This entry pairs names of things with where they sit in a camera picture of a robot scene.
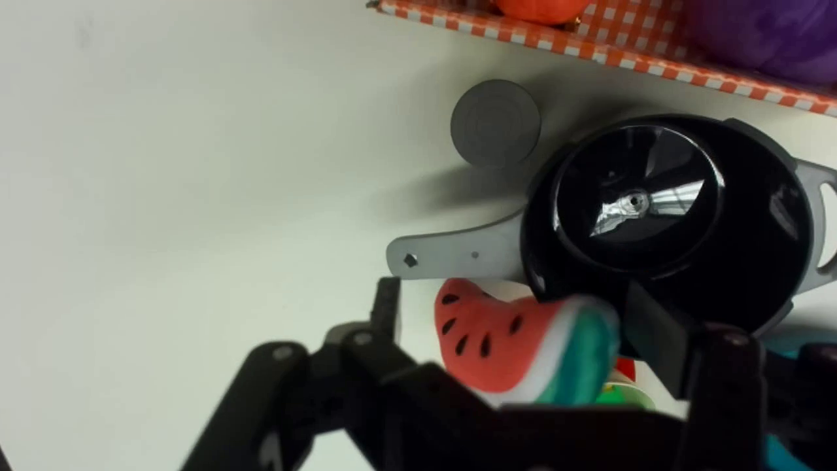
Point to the orange round plushie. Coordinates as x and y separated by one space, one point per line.
539 8

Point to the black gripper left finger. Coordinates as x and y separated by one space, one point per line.
386 316

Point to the grey flat disc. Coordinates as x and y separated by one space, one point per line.
496 122

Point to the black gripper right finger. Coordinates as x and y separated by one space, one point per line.
658 341

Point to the red checkered cardboard box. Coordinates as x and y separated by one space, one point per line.
628 44

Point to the green and yellow toy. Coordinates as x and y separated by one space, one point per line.
624 393

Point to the purple plushie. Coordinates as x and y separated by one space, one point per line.
768 35

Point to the watermelon slice plushie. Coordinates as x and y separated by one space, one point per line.
498 345

